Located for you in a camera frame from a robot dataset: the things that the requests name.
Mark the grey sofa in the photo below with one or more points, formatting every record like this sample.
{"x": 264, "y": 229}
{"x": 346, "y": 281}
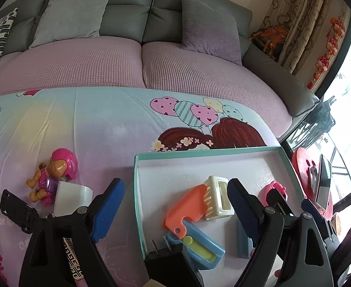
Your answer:
{"x": 127, "y": 15}

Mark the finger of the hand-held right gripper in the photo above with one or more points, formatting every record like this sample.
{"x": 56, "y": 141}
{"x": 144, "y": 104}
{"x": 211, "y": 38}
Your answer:
{"x": 278, "y": 198}
{"x": 311, "y": 209}

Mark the light grey cushion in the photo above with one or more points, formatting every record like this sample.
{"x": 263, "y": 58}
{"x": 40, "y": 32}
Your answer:
{"x": 74, "y": 12}

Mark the printed blanket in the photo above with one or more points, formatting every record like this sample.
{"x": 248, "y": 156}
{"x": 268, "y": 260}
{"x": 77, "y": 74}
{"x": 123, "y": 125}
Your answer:
{"x": 88, "y": 125}

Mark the pink smartwatch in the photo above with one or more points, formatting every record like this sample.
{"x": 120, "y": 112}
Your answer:
{"x": 269, "y": 189}

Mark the red hanging decoration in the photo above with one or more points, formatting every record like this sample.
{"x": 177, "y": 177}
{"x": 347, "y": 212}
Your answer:
{"x": 331, "y": 41}

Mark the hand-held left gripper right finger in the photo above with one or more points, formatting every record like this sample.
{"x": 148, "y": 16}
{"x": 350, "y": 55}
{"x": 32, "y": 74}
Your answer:
{"x": 244, "y": 212}

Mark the black charger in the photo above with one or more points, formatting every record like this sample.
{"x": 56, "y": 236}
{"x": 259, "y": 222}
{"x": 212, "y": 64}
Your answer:
{"x": 166, "y": 266}

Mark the dark grey cushion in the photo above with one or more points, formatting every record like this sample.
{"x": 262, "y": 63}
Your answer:
{"x": 211, "y": 30}

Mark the teal shallow cardboard box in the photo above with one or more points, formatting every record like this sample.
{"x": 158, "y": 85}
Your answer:
{"x": 175, "y": 170}

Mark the orange toy knife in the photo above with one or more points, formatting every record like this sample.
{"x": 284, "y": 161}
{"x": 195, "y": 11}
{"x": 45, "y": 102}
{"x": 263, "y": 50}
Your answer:
{"x": 184, "y": 209}

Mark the pink sofa cover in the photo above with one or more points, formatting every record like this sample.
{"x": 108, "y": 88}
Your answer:
{"x": 74, "y": 65}

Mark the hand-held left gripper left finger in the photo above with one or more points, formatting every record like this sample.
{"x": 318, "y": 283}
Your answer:
{"x": 108, "y": 212}

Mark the beige patterned curtain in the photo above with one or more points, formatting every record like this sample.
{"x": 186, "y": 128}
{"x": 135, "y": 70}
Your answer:
{"x": 307, "y": 15}

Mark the black toy car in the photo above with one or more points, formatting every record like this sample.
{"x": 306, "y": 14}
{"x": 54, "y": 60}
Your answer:
{"x": 17, "y": 212}

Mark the smartphone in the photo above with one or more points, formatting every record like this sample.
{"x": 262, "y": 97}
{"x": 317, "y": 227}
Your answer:
{"x": 323, "y": 185}

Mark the black gold patterned box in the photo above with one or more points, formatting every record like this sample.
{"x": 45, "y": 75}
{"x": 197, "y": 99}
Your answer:
{"x": 72, "y": 260}

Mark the white phone holder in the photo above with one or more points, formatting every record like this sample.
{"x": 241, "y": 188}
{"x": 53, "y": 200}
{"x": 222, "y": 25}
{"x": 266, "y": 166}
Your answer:
{"x": 313, "y": 173}

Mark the cream hair clip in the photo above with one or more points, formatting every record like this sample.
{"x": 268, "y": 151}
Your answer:
{"x": 223, "y": 212}

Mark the black window frame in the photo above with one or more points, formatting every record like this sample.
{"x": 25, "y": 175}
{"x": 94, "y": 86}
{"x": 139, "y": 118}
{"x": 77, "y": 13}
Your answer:
{"x": 341, "y": 56}

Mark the magenta tube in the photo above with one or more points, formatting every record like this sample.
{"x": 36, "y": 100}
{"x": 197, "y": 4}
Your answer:
{"x": 80, "y": 283}

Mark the pink toy pup figure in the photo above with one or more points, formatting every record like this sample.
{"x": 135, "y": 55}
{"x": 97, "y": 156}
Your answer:
{"x": 60, "y": 164}

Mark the red plastic stool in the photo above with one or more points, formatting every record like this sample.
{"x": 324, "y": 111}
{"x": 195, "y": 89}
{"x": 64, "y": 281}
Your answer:
{"x": 301, "y": 167}

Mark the black metal rack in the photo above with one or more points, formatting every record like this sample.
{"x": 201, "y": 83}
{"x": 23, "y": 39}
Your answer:
{"x": 319, "y": 116}

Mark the orange backpack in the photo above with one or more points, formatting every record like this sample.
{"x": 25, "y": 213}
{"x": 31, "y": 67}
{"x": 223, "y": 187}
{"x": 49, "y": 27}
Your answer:
{"x": 271, "y": 41}

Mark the white charger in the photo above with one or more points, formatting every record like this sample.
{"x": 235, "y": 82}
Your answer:
{"x": 69, "y": 197}

